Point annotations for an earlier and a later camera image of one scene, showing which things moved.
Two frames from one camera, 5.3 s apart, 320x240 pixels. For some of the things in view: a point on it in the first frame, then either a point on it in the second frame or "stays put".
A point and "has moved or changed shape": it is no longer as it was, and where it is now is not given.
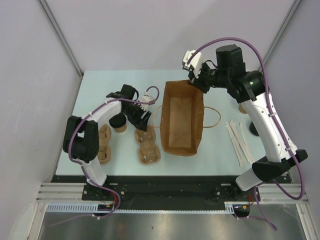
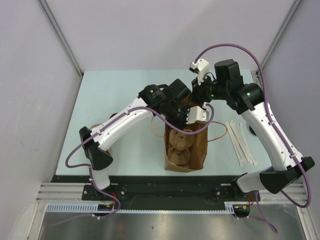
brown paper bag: [182, 118] has moved or changed shape
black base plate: [164, 189] stays put
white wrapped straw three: [239, 148] stays put
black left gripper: [139, 123] → [182, 123]
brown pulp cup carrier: [149, 150] → [180, 144]
